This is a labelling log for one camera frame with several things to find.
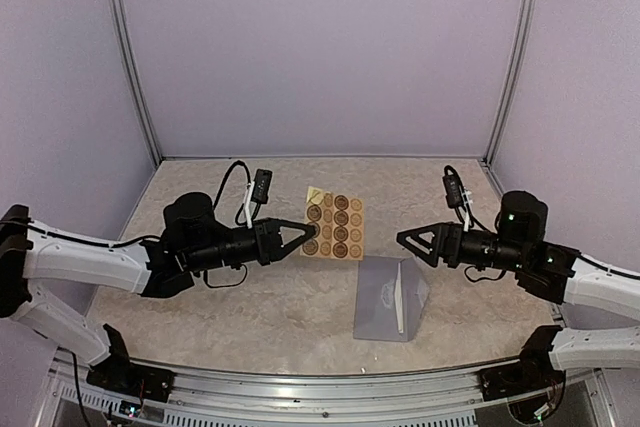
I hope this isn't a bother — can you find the brown sticker sheet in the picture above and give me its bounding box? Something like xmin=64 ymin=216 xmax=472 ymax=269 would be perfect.
xmin=300 ymin=187 xmax=364 ymax=261

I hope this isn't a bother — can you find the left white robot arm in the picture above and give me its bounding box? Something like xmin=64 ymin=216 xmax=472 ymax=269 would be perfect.
xmin=1 ymin=192 xmax=315 ymax=392

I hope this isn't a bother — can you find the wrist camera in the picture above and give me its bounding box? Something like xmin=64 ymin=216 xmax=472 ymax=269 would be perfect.
xmin=241 ymin=169 xmax=273 ymax=229
xmin=442 ymin=165 xmax=474 ymax=229

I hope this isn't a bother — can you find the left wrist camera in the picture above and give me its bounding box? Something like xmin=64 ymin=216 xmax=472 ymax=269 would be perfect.
xmin=241 ymin=169 xmax=273 ymax=229

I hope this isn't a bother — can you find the right aluminium frame post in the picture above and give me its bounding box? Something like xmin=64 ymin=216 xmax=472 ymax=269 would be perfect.
xmin=483 ymin=0 xmax=536 ymax=170

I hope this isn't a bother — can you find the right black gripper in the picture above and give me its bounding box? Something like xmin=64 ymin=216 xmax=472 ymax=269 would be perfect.
xmin=397 ymin=222 xmax=528 ymax=273

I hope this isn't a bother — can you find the grey envelope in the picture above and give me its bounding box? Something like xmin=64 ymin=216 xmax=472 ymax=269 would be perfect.
xmin=353 ymin=256 xmax=430 ymax=343

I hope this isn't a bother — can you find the beige letter sheet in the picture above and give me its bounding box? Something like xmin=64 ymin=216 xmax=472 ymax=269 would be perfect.
xmin=394 ymin=263 xmax=404 ymax=334

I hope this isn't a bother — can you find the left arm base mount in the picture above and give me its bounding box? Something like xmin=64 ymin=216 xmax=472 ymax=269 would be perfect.
xmin=87 ymin=355 xmax=175 ymax=403

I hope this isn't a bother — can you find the left aluminium frame post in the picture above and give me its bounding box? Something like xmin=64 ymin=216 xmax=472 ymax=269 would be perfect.
xmin=108 ymin=0 xmax=164 ymax=168

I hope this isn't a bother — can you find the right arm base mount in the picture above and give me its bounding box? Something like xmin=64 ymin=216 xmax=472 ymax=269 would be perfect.
xmin=478 ymin=354 xmax=566 ymax=401

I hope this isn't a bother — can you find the front aluminium rail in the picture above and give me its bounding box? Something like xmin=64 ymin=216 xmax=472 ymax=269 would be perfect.
xmin=47 ymin=341 xmax=614 ymax=427

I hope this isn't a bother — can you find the aluminium frame post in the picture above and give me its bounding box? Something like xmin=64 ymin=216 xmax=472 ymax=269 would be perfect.
xmin=108 ymin=0 xmax=164 ymax=168
xmin=483 ymin=0 xmax=536 ymax=170

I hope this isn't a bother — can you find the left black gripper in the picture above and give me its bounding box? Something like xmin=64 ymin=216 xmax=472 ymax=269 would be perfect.
xmin=187 ymin=217 xmax=315 ymax=273

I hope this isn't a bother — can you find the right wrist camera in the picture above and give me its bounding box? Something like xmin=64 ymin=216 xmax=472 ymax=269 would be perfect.
xmin=442 ymin=165 xmax=474 ymax=229

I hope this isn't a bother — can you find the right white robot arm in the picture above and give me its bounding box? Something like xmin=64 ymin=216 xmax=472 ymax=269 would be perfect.
xmin=396 ymin=191 xmax=639 ymax=391

